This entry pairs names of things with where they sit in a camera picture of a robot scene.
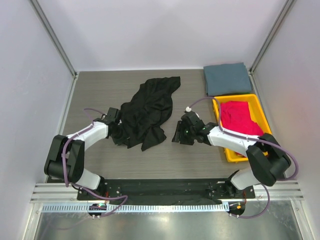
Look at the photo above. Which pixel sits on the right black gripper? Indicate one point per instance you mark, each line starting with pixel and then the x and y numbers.
pixel 179 135

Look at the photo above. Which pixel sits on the black t-shirt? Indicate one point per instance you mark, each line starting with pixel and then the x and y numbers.
pixel 142 117

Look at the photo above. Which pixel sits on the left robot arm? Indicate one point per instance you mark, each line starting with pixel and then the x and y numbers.
pixel 66 157

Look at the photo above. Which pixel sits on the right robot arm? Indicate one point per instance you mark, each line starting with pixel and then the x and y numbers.
pixel 267 160

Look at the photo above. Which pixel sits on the crumpled red t-shirt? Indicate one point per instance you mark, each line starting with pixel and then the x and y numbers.
pixel 235 116

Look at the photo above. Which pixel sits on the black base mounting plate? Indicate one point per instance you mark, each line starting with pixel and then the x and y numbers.
pixel 167 192

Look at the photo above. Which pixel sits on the folded grey-blue t-shirt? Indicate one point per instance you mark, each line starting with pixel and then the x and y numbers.
pixel 226 79

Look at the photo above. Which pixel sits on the yellow plastic bin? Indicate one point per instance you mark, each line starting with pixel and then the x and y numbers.
pixel 256 112

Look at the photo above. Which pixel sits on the slotted grey cable duct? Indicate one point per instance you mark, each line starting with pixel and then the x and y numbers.
pixel 99 207

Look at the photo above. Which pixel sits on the aluminium front rail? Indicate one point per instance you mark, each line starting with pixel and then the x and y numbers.
pixel 57 192

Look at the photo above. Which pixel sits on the left aluminium frame post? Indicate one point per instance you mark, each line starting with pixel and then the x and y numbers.
pixel 52 35

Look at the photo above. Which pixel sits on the aluminium frame post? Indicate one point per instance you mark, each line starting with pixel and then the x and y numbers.
pixel 280 19
pixel 52 35

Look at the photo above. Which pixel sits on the right aluminium frame post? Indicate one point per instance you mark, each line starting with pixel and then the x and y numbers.
pixel 280 19

